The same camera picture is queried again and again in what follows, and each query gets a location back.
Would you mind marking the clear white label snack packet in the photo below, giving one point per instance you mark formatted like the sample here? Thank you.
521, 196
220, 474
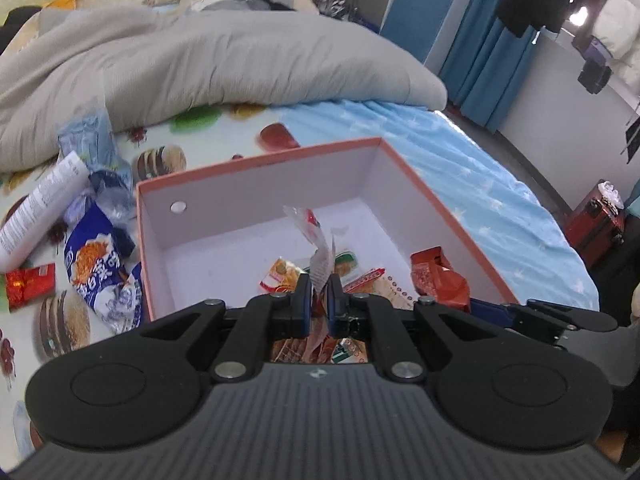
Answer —
320, 255

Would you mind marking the gray duvet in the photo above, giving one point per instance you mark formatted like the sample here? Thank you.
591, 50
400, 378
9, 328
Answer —
225, 60

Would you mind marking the fruit print bed sheet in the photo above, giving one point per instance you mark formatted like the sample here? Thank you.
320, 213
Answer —
450, 160

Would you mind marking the black metal stand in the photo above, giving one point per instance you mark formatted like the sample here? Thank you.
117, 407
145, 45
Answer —
632, 135

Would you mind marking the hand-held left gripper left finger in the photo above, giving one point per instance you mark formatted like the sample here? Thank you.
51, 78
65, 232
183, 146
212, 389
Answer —
303, 305

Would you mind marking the clear blue plastic bag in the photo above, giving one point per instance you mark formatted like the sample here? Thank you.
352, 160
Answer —
92, 140

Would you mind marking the clear orange green snack packet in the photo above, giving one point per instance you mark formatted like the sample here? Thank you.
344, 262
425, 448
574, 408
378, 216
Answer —
346, 262

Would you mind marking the blue snack bag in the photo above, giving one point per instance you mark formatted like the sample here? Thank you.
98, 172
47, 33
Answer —
100, 265

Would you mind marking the blue chair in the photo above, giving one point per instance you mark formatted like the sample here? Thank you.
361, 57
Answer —
417, 10

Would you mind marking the pink cardboard box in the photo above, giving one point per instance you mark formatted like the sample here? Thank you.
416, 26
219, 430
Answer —
225, 240

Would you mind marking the group of small cosmetic bottles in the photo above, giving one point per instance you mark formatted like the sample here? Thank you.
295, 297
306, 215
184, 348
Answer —
330, 2

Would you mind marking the blue curtain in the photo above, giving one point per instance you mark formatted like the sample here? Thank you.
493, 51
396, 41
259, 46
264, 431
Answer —
490, 60

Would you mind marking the red white snack packet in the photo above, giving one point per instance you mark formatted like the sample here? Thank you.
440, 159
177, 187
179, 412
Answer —
385, 287

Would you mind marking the red suitcase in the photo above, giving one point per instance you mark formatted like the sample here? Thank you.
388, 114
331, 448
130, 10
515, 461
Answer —
597, 225

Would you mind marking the black bag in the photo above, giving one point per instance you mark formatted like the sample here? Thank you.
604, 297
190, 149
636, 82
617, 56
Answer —
595, 77

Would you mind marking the white puffer jacket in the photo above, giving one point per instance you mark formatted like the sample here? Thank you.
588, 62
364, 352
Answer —
620, 25

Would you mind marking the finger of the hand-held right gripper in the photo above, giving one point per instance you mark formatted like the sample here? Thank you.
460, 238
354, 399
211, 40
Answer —
495, 312

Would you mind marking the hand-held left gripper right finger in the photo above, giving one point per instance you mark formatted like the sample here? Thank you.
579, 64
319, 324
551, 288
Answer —
335, 307

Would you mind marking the small red square packet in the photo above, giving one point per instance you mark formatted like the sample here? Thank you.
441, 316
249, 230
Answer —
30, 285

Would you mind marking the white bottle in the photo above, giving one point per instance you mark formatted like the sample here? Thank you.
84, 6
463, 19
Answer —
35, 215

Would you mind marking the red foil snack packet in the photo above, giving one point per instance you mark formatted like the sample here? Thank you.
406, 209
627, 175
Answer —
440, 280

